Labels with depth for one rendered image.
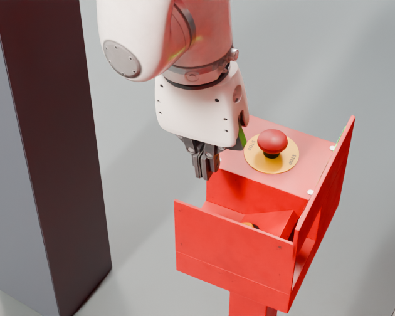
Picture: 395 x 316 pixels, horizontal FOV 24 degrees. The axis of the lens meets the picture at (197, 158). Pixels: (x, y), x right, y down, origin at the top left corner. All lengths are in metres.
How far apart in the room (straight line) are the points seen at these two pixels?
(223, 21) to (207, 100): 0.10
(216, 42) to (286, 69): 1.52
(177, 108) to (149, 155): 1.22
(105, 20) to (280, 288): 0.45
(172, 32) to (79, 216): 0.96
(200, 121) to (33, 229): 0.74
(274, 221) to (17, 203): 0.63
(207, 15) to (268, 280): 0.39
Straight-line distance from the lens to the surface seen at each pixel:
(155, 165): 2.21
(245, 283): 1.18
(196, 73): 0.95
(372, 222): 2.14
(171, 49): 0.87
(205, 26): 0.91
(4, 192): 1.68
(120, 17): 0.83
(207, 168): 1.09
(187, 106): 1.01
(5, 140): 1.54
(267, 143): 1.17
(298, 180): 1.17
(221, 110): 0.99
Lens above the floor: 1.68
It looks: 49 degrees down
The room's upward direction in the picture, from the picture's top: straight up
